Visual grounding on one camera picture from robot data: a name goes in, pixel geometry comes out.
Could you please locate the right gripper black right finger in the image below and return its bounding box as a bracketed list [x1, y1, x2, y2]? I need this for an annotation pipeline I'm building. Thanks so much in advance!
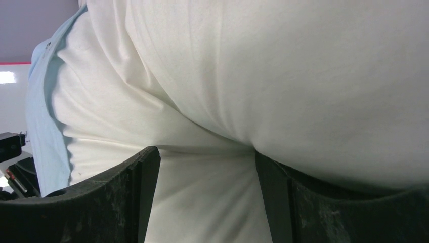
[255, 153, 428, 242]

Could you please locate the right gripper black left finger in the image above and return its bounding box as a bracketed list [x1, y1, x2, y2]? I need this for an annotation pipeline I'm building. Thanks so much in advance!
[1, 146, 160, 242]

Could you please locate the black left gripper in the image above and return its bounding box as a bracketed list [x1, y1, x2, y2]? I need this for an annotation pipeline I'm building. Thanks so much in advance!
[1, 132, 41, 201]

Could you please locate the light blue pillowcase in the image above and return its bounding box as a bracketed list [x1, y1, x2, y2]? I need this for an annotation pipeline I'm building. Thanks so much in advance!
[25, 5, 88, 197]

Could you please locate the white pillow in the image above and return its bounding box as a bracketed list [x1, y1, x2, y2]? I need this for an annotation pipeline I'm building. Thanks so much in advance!
[50, 1, 428, 242]

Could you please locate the pink framed whiteboard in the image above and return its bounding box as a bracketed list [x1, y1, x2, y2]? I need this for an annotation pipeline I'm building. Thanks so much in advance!
[1, 64, 30, 134]

